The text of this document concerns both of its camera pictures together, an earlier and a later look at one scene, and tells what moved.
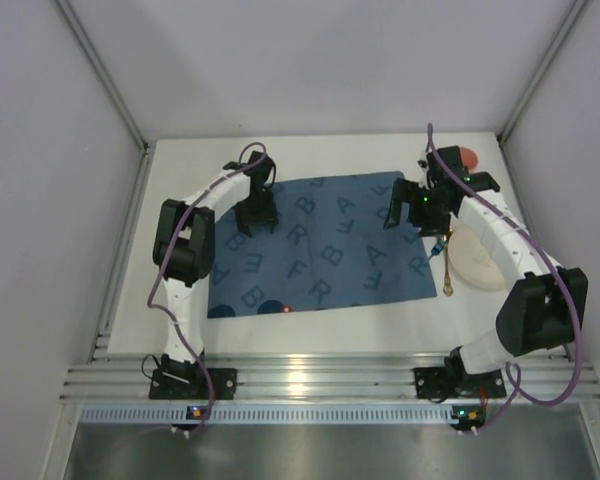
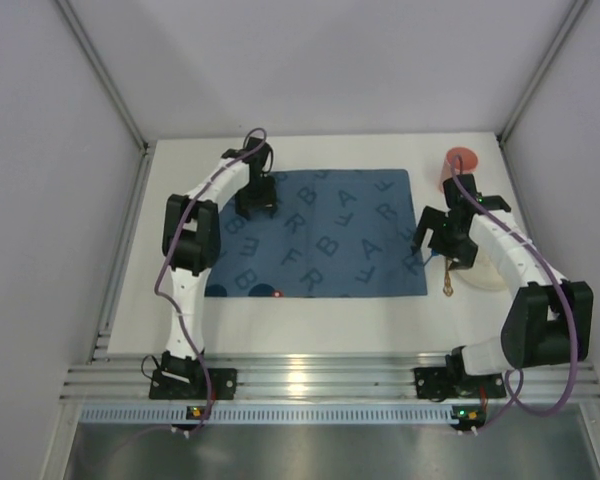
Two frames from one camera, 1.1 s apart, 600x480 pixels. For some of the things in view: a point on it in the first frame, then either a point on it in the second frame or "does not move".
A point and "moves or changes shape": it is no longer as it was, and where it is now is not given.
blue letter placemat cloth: x=328 y=247 moves or changes shape
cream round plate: x=473 y=262 does not move
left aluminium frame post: x=94 y=56 does not move
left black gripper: x=255 y=218 to x=255 y=198
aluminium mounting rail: x=298 y=377 does not move
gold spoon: x=448 y=289 does not move
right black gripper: x=412 y=208 to x=435 y=229
